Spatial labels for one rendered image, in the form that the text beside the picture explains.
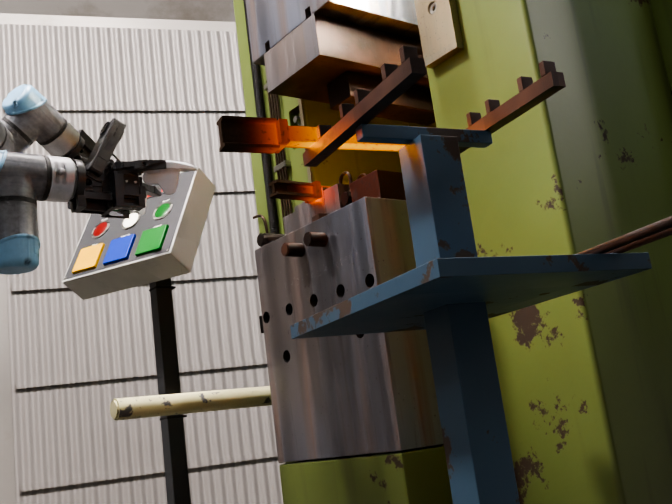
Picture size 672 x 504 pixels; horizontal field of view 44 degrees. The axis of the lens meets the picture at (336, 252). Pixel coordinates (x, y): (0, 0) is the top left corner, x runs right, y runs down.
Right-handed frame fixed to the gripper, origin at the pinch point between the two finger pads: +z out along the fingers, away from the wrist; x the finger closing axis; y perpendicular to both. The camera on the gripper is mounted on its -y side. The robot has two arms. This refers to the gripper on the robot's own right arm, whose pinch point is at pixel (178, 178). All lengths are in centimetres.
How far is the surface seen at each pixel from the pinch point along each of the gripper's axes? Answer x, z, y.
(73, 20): -248, 79, -177
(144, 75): -235, 110, -146
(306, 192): 0.5, 28.1, 0.7
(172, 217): -41.8, 19.4, -6.1
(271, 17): -8, 31, -43
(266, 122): 38.4, -5.7, 5.1
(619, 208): 48, 61, 17
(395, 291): 61, -6, 34
